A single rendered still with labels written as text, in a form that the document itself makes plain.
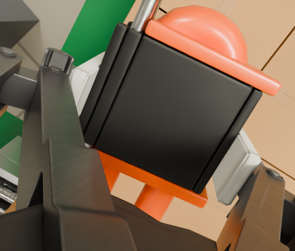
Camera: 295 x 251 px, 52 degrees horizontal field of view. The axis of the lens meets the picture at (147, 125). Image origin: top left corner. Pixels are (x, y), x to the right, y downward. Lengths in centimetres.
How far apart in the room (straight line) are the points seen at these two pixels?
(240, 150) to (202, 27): 7
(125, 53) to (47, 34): 138
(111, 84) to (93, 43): 131
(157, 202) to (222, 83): 9
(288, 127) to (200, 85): 84
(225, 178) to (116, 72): 8
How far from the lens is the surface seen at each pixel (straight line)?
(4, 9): 134
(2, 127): 175
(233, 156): 16
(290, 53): 94
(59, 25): 151
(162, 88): 16
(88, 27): 147
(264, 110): 95
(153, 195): 20
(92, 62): 16
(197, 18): 17
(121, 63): 16
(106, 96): 16
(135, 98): 16
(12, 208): 106
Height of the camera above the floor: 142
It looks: 70 degrees down
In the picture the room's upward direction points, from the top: 167 degrees counter-clockwise
